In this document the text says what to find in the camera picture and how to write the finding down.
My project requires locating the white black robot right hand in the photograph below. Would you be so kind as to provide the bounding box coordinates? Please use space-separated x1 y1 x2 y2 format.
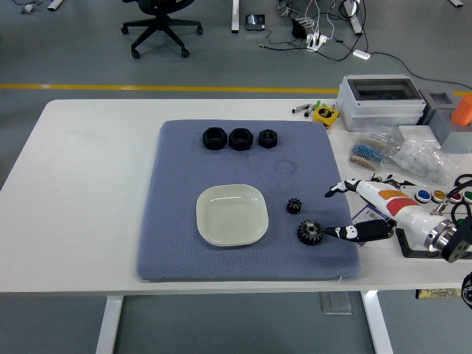
323 178 446 254

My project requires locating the large black gear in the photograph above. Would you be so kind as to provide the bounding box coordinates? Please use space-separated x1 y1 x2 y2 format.
296 219 325 246

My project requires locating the grey four-button control box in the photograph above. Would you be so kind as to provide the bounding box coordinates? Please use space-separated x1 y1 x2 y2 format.
409 186 472 217

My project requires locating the flat white box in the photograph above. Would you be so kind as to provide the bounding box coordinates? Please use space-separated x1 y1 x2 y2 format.
398 125 442 148

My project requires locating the small black hex nut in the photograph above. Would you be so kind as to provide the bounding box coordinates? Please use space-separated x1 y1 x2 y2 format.
257 128 279 149

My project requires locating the large black hex nut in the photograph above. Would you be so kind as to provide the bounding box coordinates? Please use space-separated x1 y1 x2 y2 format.
202 126 228 151
228 127 254 152

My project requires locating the purple white label card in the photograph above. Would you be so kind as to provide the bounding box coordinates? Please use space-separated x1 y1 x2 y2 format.
352 201 388 246

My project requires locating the bag of clear parts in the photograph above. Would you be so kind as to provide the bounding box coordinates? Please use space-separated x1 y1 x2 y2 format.
390 135 460 187

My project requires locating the bag of blue resistors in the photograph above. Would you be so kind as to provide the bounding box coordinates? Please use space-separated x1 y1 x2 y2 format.
347 127 401 171

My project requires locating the yellow label strip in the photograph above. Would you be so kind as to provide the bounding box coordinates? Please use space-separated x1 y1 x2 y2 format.
416 288 464 300

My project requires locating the grey block holder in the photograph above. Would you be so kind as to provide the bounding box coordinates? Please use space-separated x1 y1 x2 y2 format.
420 91 472 155

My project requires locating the grey floor plate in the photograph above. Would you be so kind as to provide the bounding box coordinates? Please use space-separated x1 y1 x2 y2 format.
319 291 353 316

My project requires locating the orange cylinder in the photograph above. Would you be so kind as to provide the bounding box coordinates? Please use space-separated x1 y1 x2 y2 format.
450 94 472 128

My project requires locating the yellow tape measure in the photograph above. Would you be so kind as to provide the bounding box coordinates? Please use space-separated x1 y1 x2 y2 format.
313 105 340 129

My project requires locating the white square plate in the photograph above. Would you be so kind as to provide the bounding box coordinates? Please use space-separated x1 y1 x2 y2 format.
195 184 269 248

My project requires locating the white power strip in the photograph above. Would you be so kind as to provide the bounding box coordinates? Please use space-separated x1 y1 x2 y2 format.
305 32 330 52

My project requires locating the black power adapter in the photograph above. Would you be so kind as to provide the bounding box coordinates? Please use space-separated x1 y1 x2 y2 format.
291 17 309 39

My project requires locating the blue-grey textured mat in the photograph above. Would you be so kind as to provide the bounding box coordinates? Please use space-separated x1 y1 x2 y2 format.
136 119 362 283

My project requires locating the black office chair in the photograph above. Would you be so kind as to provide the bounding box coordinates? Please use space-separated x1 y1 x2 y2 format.
120 0 204 59

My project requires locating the white table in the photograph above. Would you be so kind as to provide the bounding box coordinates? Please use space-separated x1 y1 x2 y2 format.
0 98 472 354

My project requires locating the grey electrical enclosure box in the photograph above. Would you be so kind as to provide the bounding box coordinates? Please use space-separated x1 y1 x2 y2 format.
336 74 428 133

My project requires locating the long black floor cable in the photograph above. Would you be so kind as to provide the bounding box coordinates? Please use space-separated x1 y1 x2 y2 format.
369 51 472 92

